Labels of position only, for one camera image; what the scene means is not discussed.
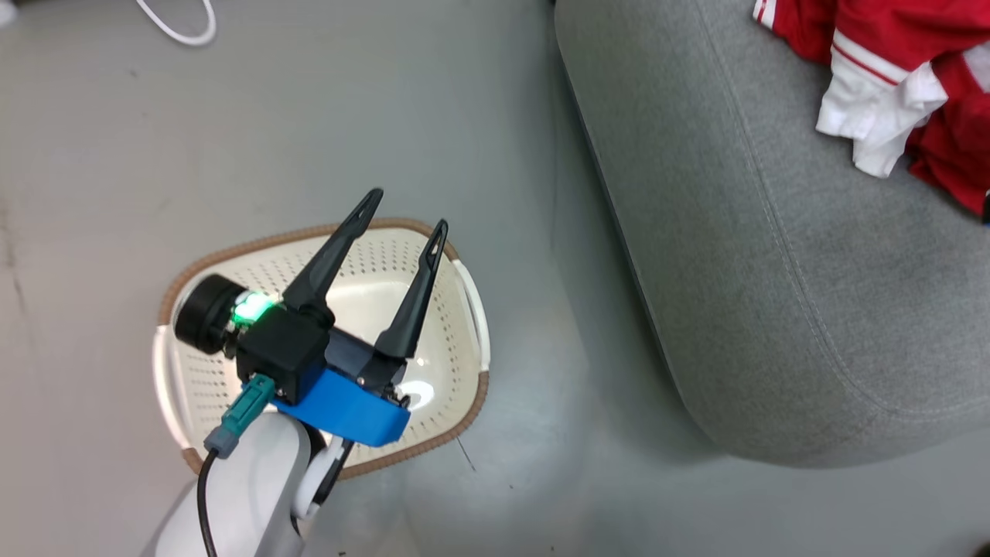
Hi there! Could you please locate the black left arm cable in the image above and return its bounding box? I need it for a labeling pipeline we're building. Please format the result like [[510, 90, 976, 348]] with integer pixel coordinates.
[[196, 449, 224, 557]]

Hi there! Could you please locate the red and white garment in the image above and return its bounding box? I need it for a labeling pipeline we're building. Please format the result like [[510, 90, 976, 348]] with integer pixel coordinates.
[[753, 0, 990, 180]]

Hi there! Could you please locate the white looped cable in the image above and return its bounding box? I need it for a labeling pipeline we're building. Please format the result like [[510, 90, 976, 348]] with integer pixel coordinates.
[[135, 0, 218, 48]]

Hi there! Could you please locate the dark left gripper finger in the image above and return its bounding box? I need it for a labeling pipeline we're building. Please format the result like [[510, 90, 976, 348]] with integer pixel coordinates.
[[359, 218, 450, 397], [282, 187, 385, 323]]

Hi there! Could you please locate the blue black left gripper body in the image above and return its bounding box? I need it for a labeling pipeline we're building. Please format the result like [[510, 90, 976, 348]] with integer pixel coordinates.
[[269, 328, 412, 449]]

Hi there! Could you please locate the cream perforated laundry basket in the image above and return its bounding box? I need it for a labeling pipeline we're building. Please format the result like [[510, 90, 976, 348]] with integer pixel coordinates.
[[152, 216, 493, 483]]

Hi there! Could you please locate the teal left cable connector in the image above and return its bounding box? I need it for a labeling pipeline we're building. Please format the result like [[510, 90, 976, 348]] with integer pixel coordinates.
[[203, 373, 278, 460]]

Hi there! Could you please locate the grey fabric sofa seat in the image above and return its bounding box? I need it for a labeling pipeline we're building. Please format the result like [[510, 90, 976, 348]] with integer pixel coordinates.
[[553, 0, 990, 470]]

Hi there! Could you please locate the black round left gripper motor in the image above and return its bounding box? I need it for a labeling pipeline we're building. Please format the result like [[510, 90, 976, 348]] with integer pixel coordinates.
[[173, 274, 253, 357]]

